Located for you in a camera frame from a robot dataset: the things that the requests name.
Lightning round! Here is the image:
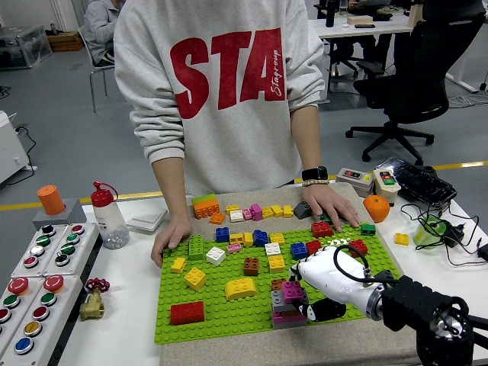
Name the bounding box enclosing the brass valve red handwheel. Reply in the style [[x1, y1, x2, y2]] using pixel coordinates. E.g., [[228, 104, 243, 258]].
[[79, 277, 111, 322]]

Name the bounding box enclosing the black power adapter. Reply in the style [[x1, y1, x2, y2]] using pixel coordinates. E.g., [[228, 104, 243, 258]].
[[441, 220, 467, 249]]

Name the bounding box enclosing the seated person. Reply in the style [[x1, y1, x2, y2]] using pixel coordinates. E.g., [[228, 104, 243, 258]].
[[334, 0, 400, 80], [82, 0, 125, 66]]

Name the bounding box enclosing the wide red brick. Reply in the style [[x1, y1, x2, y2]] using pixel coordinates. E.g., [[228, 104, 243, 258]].
[[310, 220, 335, 239]]

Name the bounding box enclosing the large yellow four-stud brick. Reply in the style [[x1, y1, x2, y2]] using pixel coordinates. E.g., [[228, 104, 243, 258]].
[[184, 266, 207, 292]]

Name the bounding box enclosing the person's left hand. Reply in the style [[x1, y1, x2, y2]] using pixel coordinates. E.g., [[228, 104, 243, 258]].
[[303, 184, 361, 230]]

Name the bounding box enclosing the grey switch box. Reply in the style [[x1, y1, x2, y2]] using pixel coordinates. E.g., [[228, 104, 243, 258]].
[[335, 167, 375, 198]]

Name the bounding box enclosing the green plastic cup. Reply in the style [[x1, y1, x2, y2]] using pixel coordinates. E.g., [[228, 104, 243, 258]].
[[413, 214, 447, 251]]

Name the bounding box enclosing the green studded baseplate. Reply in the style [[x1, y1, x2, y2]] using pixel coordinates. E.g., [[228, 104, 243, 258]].
[[154, 224, 405, 346]]

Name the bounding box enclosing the white wall switch plate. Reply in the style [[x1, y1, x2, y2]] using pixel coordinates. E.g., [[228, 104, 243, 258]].
[[125, 208, 169, 234]]

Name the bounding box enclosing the orange cylinder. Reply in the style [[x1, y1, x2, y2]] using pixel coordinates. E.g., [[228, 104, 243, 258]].
[[37, 185, 66, 217]]

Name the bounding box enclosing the wooden pallet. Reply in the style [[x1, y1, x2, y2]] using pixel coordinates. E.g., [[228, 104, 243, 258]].
[[46, 30, 85, 53]]

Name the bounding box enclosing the yellow arched brick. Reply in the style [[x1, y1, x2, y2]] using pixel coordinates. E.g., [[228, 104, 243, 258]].
[[223, 277, 258, 301]]

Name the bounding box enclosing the white desk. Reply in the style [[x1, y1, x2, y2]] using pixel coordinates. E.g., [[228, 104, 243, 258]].
[[310, 14, 415, 43]]

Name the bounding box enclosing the black bottle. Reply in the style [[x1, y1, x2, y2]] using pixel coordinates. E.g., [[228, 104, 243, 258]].
[[325, 0, 339, 28]]

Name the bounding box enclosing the grey push-button box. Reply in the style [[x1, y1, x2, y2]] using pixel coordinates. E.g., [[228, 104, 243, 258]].
[[10, 223, 70, 278], [42, 223, 101, 278]]

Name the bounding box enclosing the white cabinet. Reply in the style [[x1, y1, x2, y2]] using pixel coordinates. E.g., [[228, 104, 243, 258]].
[[0, 110, 38, 186]]

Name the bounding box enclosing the orange fruit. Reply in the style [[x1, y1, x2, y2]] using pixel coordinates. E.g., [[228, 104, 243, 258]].
[[362, 194, 391, 224]]

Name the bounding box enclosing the person's right hand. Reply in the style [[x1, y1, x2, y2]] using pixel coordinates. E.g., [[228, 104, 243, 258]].
[[150, 216, 194, 268]]

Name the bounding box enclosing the grey block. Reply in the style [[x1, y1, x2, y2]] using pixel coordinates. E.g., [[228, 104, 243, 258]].
[[32, 197, 88, 231]]

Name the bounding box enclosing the magenta four-stud brick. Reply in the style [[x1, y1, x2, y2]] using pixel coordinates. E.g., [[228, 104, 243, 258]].
[[281, 281, 306, 304]]

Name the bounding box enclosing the grey-brown mat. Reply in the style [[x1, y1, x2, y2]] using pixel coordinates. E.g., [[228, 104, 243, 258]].
[[159, 181, 443, 366]]

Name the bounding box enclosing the black office chair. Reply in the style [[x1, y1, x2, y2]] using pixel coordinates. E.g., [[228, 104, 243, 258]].
[[345, 14, 487, 167]]

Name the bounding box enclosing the large orange brick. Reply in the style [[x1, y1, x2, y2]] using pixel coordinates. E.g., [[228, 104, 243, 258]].
[[192, 197, 222, 220]]

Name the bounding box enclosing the black clear-lid case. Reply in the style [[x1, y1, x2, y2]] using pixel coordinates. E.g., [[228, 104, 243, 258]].
[[375, 156, 458, 209]]

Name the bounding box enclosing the cream switch box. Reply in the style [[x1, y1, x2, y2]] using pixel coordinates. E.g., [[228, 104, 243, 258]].
[[372, 169, 402, 207]]

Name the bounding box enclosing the grey emergency-stop button box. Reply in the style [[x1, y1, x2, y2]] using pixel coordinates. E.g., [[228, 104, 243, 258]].
[[0, 276, 43, 344], [0, 274, 84, 366]]

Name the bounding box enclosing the black wristwatch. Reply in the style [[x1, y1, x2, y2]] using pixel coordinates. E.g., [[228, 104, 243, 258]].
[[301, 165, 329, 182]]

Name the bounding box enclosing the red-capped squeeze bottle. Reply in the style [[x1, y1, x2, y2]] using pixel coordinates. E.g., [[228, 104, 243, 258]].
[[90, 181, 131, 251]]

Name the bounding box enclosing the grey metal chair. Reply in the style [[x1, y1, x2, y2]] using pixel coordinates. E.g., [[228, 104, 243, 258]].
[[78, 24, 116, 114]]

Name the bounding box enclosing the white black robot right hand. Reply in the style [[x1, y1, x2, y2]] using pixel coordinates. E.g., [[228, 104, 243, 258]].
[[289, 246, 382, 323]]

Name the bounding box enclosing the red eight-stud brick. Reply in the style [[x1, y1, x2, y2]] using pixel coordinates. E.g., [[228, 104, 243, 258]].
[[169, 300, 206, 326]]

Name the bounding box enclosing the green tall brick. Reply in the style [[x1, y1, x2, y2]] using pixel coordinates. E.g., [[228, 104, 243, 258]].
[[188, 234, 206, 262]]

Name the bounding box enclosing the clear plastic crate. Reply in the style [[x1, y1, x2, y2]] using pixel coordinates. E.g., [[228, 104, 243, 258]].
[[0, 24, 53, 71]]

